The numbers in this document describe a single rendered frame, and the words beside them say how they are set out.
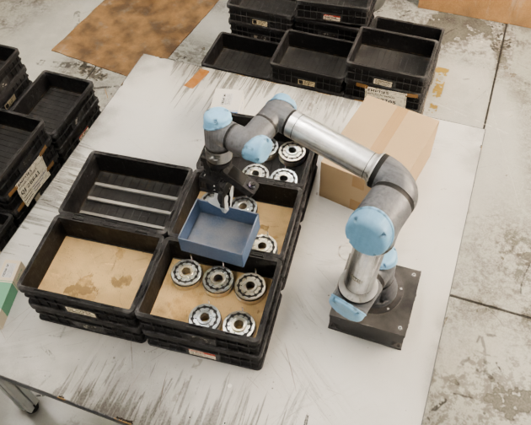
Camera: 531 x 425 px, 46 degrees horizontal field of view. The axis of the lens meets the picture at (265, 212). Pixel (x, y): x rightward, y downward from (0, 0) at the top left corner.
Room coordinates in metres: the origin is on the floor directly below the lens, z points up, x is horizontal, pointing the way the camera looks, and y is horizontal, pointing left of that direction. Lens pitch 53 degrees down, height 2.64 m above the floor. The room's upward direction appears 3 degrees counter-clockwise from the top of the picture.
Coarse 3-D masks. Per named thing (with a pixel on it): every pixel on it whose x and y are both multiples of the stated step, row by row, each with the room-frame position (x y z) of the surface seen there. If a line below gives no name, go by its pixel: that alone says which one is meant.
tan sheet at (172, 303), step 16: (240, 272) 1.10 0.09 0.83; (160, 288) 1.06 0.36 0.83; (176, 288) 1.05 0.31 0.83; (160, 304) 1.00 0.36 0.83; (176, 304) 0.99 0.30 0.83; (192, 304) 0.99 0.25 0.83; (224, 304) 0.98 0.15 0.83; (240, 304) 0.98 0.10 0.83; (256, 304) 0.98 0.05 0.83; (256, 320) 0.92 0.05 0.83
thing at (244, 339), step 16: (176, 240) 1.17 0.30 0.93; (160, 256) 1.12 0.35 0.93; (256, 256) 1.09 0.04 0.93; (144, 288) 1.00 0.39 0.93; (272, 288) 0.97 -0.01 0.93; (160, 320) 0.89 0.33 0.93; (176, 320) 0.88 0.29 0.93; (224, 336) 0.83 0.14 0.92; (240, 336) 0.82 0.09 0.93; (256, 336) 0.82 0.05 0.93
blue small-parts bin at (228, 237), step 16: (192, 208) 1.14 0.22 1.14; (208, 208) 1.17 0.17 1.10; (192, 224) 1.12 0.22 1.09; (208, 224) 1.13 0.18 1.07; (224, 224) 1.12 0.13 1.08; (240, 224) 1.12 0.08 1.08; (256, 224) 1.09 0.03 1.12; (192, 240) 1.07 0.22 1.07; (208, 240) 1.07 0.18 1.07; (224, 240) 1.07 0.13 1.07; (240, 240) 1.06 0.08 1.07; (208, 256) 1.01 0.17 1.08; (224, 256) 0.99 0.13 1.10; (240, 256) 0.97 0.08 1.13
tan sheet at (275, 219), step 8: (200, 192) 1.45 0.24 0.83; (264, 208) 1.36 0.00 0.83; (272, 208) 1.36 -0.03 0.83; (280, 208) 1.36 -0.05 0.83; (288, 208) 1.35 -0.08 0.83; (264, 216) 1.33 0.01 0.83; (272, 216) 1.33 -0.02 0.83; (280, 216) 1.32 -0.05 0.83; (288, 216) 1.32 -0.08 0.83; (264, 224) 1.29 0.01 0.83; (272, 224) 1.29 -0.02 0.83; (280, 224) 1.29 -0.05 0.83; (264, 232) 1.26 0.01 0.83; (272, 232) 1.26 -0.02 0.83; (280, 232) 1.25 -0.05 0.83; (280, 240) 1.22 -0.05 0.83; (264, 248) 1.19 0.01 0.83; (280, 248) 1.19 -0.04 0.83
